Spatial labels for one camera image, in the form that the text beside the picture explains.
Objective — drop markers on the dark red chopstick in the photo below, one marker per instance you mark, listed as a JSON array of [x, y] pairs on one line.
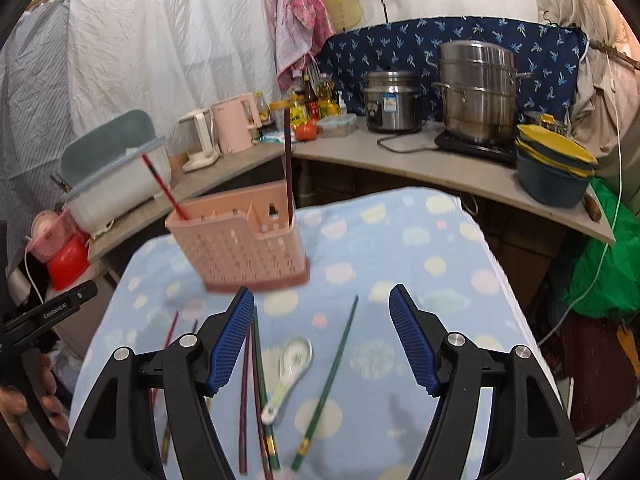
[[244, 410], [265, 455]]

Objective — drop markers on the pink electric kettle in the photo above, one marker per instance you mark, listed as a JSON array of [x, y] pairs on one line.
[[230, 125]]

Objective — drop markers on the yellow label sauce bottle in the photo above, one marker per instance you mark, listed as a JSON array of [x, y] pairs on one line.
[[299, 112]]

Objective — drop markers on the dark sauce bottle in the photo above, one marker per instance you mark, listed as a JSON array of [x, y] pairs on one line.
[[311, 97]]

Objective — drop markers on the pink floral cloth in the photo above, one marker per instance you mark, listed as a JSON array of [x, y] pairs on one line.
[[300, 10]]

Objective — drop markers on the dark red cloth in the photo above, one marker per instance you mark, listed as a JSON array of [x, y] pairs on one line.
[[600, 375]]

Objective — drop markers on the yellow hanging board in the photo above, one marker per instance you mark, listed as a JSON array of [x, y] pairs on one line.
[[341, 0]]

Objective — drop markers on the grey striped cloth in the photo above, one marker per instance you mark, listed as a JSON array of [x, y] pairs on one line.
[[30, 110]]

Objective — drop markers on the green chopstick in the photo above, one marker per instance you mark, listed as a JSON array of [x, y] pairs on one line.
[[327, 385], [273, 455]]

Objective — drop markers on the grey lidded plastic box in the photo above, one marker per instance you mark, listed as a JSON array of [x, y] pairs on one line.
[[115, 185]]

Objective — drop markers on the blue dotted printed blanket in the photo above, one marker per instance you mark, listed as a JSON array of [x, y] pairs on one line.
[[400, 240]]

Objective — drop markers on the blue floral cloth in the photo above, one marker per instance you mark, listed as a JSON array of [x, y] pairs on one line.
[[400, 50]]

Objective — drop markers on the white sheet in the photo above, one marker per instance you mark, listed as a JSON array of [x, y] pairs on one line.
[[175, 35]]

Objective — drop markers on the red tomato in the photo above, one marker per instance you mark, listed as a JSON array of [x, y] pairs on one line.
[[306, 131]]

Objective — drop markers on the beige hanging clothes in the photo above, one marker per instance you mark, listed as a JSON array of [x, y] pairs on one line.
[[595, 85]]

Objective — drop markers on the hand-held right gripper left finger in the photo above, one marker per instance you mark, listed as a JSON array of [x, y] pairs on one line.
[[230, 347]]

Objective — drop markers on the person's left hand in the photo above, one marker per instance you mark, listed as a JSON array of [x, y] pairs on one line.
[[12, 407]]

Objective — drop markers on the clear food container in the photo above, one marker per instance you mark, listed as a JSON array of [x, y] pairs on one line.
[[336, 126]]

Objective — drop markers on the red plastic basin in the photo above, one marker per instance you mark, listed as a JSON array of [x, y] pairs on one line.
[[67, 265]]

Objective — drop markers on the white electric kettle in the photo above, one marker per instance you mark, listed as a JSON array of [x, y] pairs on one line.
[[197, 135]]

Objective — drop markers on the stack of blue yellow bowls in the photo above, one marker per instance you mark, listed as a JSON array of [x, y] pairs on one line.
[[550, 175]]

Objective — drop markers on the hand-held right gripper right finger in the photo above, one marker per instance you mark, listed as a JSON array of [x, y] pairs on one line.
[[415, 342]]

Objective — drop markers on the pink perforated utensil holder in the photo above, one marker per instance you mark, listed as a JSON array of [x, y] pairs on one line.
[[240, 255]]

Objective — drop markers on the silver rice cooker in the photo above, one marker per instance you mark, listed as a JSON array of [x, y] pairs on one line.
[[392, 102]]

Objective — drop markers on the white green ceramic spoon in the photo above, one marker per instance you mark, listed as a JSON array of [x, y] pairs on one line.
[[295, 355]]

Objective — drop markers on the small amber bottle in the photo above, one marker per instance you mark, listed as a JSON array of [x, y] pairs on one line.
[[261, 107]]

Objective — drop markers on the yellow cooking oil bottle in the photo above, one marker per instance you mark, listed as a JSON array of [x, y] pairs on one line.
[[326, 95]]

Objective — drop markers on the stainless steel steamer pot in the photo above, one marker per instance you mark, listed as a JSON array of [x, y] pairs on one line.
[[477, 95]]

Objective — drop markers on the green plastic bag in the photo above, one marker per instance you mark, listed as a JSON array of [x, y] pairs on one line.
[[610, 270]]

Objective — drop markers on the black induction cooker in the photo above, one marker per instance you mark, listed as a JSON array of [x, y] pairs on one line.
[[480, 151]]

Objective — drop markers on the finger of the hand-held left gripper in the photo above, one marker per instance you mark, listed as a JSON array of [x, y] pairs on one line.
[[80, 293]]

